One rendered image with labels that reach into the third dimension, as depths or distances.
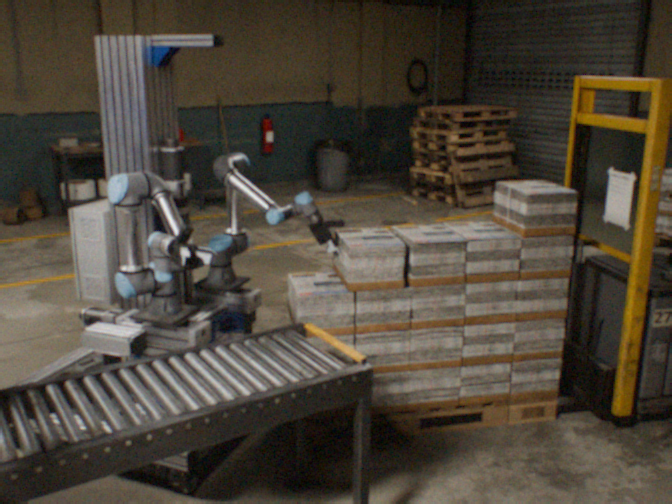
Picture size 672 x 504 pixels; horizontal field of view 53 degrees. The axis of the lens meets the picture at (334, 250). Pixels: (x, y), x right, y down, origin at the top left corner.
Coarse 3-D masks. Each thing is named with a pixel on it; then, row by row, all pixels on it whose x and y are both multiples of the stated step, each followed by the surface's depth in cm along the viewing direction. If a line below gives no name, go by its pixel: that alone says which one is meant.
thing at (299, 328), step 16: (240, 336) 287; (256, 336) 287; (304, 336) 300; (176, 352) 271; (192, 352) 272; (96, 368) 256; (112, 368) 256; (32, 384) 243; (48, 384) 244; (80, 384) 250; (144, 384) 264; (0, 400) 236; (32, 416) 243
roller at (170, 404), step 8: (136, 368) 259; (144, 368) 257; (144, 376) 252; (152, 376) 250; (152, 384) 245; (160, 384) 244; (152, 392) 243; (160, 392) 239; (168, 392) 239; (160, 400) 236; (168, 400) 233; (176, 400) 234; (168, 408) 230; (176, 408) 227
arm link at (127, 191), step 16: (128, 176) 282; (144, 176) 286; (112, 192) 282; (128, 192) 281; (144, 192) 286; (128, 208) 283; (128, 224) 286; (128, 240) 288; (128, 256) 290; (128, 272) 290; (144, 272) 293; (128, 288) 289; (144, 288) 295
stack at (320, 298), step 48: (336, 288) 340; (432, 288) 344; (480, 288) 350; (336, 336) 339; (384, 336) 344; (432, 336) 350; (480, 336) 357; (384, 384) 352; (432, 384) 358; (480, 384) 364; (384, 432) 361; (432, 432) 366
